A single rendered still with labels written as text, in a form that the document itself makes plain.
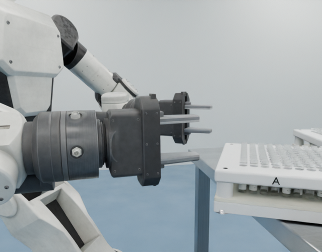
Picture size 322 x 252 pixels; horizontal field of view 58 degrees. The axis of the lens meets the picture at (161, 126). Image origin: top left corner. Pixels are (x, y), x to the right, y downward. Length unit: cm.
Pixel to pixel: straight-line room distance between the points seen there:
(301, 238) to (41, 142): 36
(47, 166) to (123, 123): 10
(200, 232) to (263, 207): 55
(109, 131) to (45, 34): 46
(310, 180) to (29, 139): 39
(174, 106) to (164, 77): 319
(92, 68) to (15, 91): 34
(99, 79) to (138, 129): 64
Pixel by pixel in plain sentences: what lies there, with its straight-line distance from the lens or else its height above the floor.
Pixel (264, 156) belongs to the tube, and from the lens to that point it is 56.
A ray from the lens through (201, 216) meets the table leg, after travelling 100.
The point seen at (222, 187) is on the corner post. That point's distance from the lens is 49.
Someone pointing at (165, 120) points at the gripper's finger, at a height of 102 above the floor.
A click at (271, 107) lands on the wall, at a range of 455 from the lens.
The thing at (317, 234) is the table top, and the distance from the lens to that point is 48.
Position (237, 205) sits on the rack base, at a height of 87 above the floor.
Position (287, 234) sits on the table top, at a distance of 49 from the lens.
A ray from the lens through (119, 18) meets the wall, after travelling 385.
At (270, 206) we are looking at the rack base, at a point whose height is 88.
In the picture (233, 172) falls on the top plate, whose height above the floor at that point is 93.
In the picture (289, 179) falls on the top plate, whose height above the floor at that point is 92.
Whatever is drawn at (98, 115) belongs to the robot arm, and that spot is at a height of 99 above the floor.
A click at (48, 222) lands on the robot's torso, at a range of 72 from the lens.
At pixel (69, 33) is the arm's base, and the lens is 96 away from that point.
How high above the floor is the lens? 106
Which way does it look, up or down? 8 degrees down
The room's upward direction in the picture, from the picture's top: straight up
